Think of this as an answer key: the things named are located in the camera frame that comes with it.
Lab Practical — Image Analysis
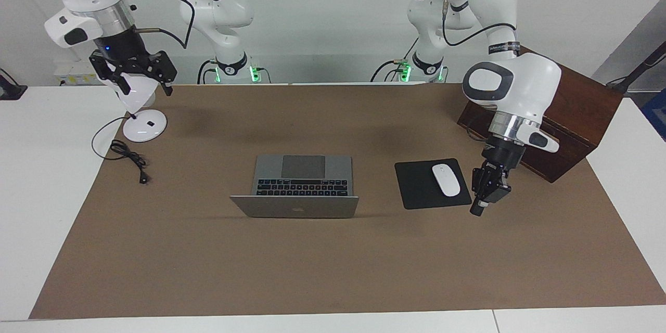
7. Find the silver laptop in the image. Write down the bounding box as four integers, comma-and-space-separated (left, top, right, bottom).
229, 154, 360, 219

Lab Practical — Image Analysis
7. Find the white computer mouse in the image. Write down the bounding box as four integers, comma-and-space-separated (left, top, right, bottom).
432, 164, 462, 197

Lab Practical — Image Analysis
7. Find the white desk lamp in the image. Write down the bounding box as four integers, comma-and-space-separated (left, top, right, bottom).
99, 72, 168, 143

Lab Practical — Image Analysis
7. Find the white power strip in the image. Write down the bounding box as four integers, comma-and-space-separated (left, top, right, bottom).
54, 60, 100, 87

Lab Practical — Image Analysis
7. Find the black mouse pad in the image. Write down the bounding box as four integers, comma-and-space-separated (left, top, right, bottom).
394, 158, 472, 210

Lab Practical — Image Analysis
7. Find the dark wooden box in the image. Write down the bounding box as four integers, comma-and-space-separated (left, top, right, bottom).
457, 47, 624, 183

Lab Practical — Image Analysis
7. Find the blue bin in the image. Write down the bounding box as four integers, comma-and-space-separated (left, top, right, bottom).
641, 88, 666, 141

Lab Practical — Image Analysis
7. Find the brown table mat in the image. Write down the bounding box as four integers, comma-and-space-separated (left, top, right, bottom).
29, 83, 666, 319

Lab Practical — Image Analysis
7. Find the black stand pole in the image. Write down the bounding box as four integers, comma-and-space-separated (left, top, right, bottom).
606, 42, 666, 95

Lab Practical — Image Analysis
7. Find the black right base cable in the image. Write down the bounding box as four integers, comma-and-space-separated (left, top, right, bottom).
197, 59, 218, 85

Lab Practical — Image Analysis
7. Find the black base cable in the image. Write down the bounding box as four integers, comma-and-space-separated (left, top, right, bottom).
197, 59, 218, 85
370, 36, 421, 83

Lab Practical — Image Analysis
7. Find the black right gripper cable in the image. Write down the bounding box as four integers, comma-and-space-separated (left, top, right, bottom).
133, 0, 196, 50

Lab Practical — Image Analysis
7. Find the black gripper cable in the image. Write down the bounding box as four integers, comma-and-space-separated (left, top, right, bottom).
133, 0, 196, 50
441, 0, 521, 46

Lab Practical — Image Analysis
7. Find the black lamp power cable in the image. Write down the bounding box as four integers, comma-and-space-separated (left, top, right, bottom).
92, 116, 150, 185

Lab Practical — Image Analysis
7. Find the black clamp mount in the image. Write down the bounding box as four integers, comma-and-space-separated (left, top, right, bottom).
0, 69, 28, 100

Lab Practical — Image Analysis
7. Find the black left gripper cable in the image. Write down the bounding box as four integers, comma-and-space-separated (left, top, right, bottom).
441, 0, 521, 46

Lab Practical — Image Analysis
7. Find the black left base cable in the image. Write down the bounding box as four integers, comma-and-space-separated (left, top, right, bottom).
370, 36, 421, 83

